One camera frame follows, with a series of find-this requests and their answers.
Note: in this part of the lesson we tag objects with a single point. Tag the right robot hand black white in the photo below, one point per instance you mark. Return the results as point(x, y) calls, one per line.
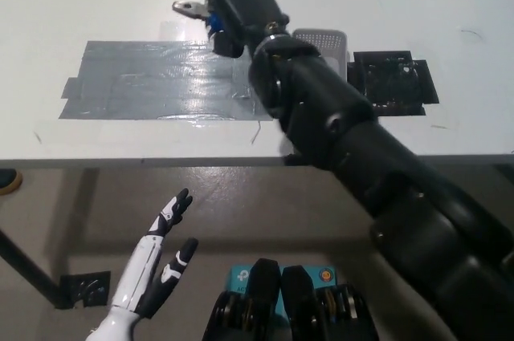
point(249, 12)

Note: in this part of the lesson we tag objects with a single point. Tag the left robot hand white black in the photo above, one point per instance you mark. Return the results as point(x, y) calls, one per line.
point(140, 277)

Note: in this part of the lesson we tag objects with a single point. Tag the grey plastic basket container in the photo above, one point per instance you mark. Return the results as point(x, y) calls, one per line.
point(327, 42)

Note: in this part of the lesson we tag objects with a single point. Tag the black ribbed robot body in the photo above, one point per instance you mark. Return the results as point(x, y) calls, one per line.
point(293, 309)

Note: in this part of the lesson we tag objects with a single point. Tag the black floor tape patch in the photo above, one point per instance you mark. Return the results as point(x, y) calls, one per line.
point(86, 289)

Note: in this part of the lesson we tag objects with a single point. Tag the teal cardboard box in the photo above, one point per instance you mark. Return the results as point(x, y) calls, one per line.
point(241, 277)

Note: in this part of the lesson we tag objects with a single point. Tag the round green orange disc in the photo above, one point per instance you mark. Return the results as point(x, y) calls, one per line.
point(7, 182)

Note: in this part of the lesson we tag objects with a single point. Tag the black tape patch on table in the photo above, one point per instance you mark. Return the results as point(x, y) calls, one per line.
point(397, 80)

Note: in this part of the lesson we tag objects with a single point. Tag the grey duct tape patch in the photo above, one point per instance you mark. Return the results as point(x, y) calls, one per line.
point(152, 84)

